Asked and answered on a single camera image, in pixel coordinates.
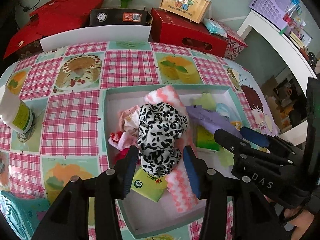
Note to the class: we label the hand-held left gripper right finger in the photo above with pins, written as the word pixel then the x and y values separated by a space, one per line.
pixel 192 172

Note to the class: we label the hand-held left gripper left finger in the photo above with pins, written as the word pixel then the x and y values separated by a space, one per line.
pixel 131 170

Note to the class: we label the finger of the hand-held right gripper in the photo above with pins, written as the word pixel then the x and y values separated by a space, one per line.
pixel 252 133
pixel 227 140

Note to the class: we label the pink zigzag cloth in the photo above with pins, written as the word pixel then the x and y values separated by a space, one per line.
pixel 162 95
pixel 180 187

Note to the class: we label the green tissue packet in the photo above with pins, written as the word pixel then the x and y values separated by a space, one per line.
pixel 150 183
pixel 206 138

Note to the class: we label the purple packet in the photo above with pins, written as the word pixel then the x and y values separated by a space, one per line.
pixel 210 122

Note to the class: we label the blue face mask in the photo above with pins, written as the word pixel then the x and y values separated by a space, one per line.
pixel 222 108

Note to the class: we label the light green cloth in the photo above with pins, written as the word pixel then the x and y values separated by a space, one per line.
pixel 205 101

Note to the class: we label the leopard print scrunchie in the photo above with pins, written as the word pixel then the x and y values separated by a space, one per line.
pixel 160 135

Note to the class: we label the pink baby garment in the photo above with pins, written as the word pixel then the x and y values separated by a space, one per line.
pixel 127 120

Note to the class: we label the shallow teal cardboard box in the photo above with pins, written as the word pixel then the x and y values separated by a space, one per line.
pixel 113 105

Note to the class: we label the person's right hand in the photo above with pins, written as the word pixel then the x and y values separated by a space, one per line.
pixel 305 222

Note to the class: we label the brown cardboard boxes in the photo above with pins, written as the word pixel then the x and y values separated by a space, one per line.
pixel 275 97

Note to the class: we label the red patterned box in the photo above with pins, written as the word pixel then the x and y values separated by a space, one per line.
pixel 235 42

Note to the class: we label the white desk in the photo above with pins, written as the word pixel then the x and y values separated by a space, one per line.
pixel 272 30

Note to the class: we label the blue wet wipes pack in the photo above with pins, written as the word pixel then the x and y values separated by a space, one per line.
pixel 215 26

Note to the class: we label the red box with window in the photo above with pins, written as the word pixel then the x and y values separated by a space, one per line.
pixel 180 32

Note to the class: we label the pile of books and stationery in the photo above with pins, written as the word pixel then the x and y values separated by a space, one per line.
pixel 297 22

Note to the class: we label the teal tissue pack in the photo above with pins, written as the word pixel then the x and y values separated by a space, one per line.
pixel 17 212

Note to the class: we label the white bottle with green label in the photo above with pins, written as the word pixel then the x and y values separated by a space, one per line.
pixel 17 115

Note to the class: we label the purple perforated basket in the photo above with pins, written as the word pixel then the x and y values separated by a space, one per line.
pixel 270 0

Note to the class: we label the black box with orange label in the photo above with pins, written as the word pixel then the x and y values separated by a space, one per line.
pixel 120 17

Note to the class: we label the flat red gift bag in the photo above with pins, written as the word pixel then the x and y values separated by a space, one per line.
pixel 22 42

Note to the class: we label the green dumbbell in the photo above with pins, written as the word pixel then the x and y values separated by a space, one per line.
pixel 125 0

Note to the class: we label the red gift bags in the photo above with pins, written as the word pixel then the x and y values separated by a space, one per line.
pixel 67 5

